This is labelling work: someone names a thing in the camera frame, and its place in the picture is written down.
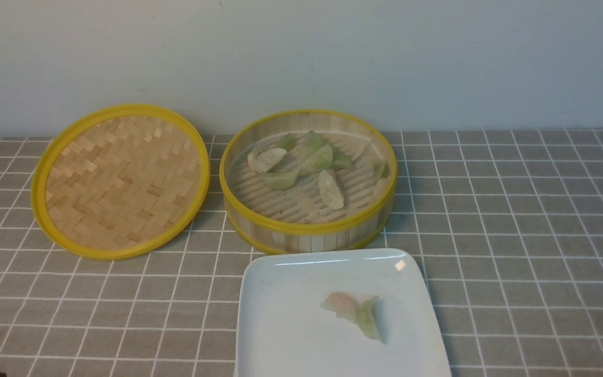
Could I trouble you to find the white dumpling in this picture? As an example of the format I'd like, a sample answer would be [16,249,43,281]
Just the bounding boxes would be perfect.
[247,148,287,174]
[317,170,345,210]

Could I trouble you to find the pink dumpling on plate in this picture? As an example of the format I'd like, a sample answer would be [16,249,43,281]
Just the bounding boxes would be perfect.
[320,292,358,324]

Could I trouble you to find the white square plate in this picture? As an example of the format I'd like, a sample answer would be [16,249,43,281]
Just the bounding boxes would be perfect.
[234,248,452,376]

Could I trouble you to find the green dumpling on plate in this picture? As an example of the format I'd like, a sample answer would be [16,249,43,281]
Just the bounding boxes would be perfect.
[355,296,384,343]

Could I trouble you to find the bamboo steamer basket yellow rim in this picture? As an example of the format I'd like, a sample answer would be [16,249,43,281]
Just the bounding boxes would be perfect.
[219,109,398,254]

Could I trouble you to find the green dumpling front left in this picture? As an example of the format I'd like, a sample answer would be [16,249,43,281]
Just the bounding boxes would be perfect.
[260,169,300,191]

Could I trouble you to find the pale green dumpling centre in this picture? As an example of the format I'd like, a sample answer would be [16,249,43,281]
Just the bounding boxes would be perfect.
[298,143,333,174]

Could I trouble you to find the green dumpling right of centre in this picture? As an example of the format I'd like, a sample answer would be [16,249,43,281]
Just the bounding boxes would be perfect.
[330,147,354,171]

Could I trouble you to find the green dumpling back centre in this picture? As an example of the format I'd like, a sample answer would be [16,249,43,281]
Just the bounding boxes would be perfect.
[303,130,327,152]

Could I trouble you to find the green dumpling back left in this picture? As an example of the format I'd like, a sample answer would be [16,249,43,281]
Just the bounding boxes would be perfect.
[275,133,295,152]

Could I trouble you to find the small green dumpling right edge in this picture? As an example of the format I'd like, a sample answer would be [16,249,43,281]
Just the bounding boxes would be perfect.
[372,160,389,181]

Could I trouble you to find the bamboo steamer lid yellow rim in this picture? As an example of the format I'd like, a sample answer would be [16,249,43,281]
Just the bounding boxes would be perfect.
[30,104,211,260]

